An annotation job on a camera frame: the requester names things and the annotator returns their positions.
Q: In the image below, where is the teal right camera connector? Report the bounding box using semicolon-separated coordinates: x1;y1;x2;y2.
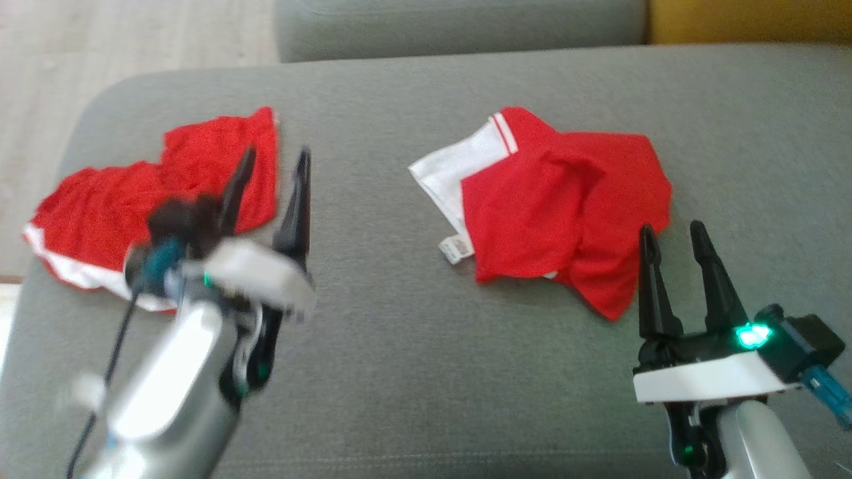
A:
797;365;852;430

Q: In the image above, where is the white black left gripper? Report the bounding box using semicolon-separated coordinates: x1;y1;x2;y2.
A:
180;145;318;400

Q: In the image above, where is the white cable strap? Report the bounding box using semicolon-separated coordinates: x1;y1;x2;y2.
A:
59;374;108;414

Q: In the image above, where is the grey sofa seat cushion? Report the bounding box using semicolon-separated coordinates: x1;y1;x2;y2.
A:
0;43;852;479

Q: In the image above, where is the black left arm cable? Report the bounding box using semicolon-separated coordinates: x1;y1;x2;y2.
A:
65;285;146;479

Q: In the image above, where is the white rug brown edge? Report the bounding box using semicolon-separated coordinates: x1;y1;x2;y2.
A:
0;276;24;373

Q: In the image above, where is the teal left camera connector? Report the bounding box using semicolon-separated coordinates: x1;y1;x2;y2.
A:
141;238;188;288

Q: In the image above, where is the red mesh shorts white hem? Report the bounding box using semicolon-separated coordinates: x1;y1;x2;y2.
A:
23;106;280;313

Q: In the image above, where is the red garment white striped band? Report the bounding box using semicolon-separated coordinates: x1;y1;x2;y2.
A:
408;106;673;322

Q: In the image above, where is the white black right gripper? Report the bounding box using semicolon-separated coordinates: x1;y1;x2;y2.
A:
632;221;807;479

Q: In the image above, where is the yellow cushion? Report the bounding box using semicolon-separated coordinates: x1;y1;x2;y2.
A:
648;0;852;46

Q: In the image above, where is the teal camera connector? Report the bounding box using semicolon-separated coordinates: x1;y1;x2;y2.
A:
141;238;188;288
797;365;852;430

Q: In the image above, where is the grey sofa back cushion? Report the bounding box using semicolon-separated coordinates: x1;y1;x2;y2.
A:
275;0;650;64

